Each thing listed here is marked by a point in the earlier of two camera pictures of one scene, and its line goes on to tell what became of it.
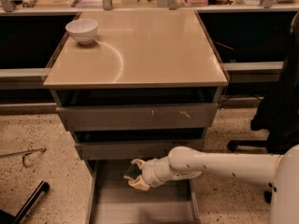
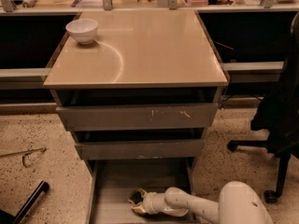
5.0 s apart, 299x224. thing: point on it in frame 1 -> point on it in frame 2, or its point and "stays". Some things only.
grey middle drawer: [132, 150] stays
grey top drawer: [137, 117] stays
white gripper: [151, 171] -> [150, 203]
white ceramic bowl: [83, 30] stays
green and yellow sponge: [134, 171] -> [136, 197]
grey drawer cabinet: [149, 82] stays
